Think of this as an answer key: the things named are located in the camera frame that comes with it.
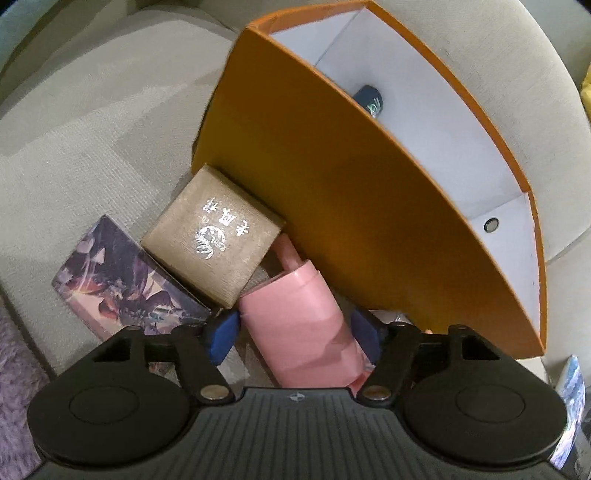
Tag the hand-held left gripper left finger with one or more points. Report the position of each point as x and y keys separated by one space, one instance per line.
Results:
x=222 y=338

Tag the grey fabric sofa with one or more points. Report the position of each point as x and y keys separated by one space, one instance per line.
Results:
x=92 y=138

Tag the dark blue bottle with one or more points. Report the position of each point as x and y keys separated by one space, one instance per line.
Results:
x=369 y=100

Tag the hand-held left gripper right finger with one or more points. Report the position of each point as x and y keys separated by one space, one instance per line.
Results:
x=367 y=335

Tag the purple fuzzy blanket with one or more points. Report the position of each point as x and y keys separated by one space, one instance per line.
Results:
x=18 y=383

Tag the printed card box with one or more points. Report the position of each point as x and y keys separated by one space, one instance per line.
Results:
x=124 y=277

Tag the beige gift box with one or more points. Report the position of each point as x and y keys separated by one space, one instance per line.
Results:
x=212 y=235

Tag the pink plastic container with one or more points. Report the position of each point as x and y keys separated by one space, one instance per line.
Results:
x=295 y=323

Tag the orange cardboard box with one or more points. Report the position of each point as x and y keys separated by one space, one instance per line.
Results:
x=323 y=184

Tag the glossy printed packet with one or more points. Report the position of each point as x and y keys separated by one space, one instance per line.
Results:
x=570 y=406

